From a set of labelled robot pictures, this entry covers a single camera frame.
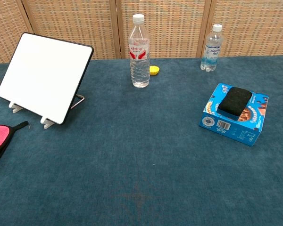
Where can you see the small yellow ball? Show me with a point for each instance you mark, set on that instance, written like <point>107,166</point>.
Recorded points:
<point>154,70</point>

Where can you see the dark blue table mat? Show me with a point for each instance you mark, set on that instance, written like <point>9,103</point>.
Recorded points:
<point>132,153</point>

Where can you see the blue cookie box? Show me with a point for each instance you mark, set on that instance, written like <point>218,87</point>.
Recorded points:
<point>238,134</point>

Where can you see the water bottle with red label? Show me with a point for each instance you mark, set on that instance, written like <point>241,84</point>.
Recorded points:
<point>139,70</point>

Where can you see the woven bamboo folding screen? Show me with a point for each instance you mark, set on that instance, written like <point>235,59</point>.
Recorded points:
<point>169,28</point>

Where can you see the small black object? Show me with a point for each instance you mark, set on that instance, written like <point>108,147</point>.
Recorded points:
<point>234,100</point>

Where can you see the white board stand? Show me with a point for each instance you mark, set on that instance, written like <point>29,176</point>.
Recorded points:
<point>46,123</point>

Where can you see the white rectangular board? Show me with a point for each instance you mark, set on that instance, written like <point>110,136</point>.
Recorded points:
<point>44,75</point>

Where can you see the water bottle with blue label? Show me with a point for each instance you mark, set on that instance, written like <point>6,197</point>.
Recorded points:
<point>211,54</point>

